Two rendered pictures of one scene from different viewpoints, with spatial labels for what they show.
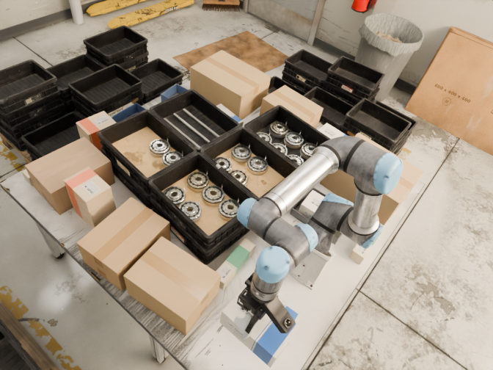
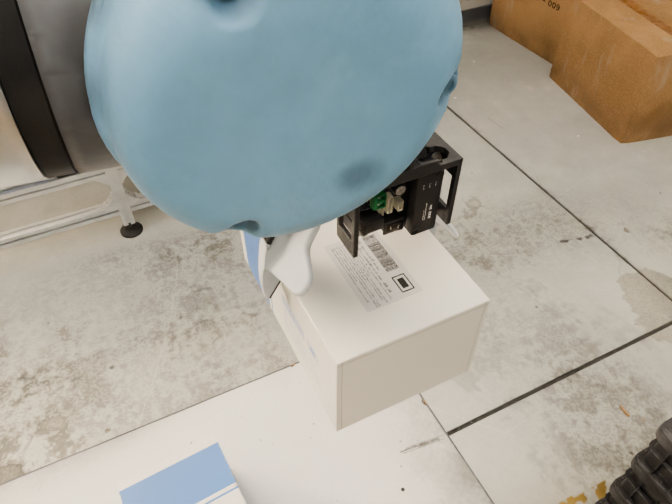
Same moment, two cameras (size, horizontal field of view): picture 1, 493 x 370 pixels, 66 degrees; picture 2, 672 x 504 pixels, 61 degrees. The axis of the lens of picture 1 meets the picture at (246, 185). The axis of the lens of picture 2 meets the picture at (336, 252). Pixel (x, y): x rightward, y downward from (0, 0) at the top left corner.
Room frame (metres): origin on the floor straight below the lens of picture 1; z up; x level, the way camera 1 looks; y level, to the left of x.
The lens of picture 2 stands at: (0.72, 0.05, 1.45)
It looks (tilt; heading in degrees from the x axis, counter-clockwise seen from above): 46 degrees down; 213
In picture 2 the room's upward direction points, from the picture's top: straight up
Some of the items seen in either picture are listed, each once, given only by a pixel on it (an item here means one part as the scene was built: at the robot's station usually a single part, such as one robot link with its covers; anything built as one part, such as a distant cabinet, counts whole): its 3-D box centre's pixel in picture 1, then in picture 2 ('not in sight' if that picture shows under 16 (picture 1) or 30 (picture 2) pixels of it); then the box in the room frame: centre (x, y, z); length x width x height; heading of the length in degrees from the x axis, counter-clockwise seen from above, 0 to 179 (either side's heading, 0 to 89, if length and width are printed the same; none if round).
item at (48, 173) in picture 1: (72, 174); not in sight; (1.10, 0.83, 0.78); 0.30 x 0.22 x 0.16; 146
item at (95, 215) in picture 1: (92, 200); not in sight; (0.96, 0.67, 0.81); 0.16 x 0.12 x 0.07; 59
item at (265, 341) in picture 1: (258, 324); (347, 275); (0.44, -0.12, 1.09); 0.20 x 0.12 x 0.09; 59
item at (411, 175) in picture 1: (370, 178); not in sight; (1.45, -0.64, 0.80); 0.40 x 0.30 x 0.20; 57
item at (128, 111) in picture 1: (132, 120); not in sight; (1.60, 0.71, 0.74); 0.20 x 0.15 x 0.07; 152
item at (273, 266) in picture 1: (271, 269); not in sight; (0.46, -0.10, 1.41); 0.09 x 0.08 x 0.11; 145
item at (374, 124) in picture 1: (367, 141); not in sight; (2.27, -0.85, 0.37); 0.40 x 0.30 x 0.45; 59
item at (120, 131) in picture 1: (147, 150); not in sight; (1.27, 0.51, 0.87); 0.40 x 0.30 x 0.11; 54
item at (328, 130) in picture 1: (332, 141); not in sight; (1.75, -0.46, 0.75); 0.20 x 0.12 x 0.09; 56
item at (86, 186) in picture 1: (89, 189); not in sight; (0.96, 0.67, 0.89); 0.16 x 0.12 x 0.07; 57
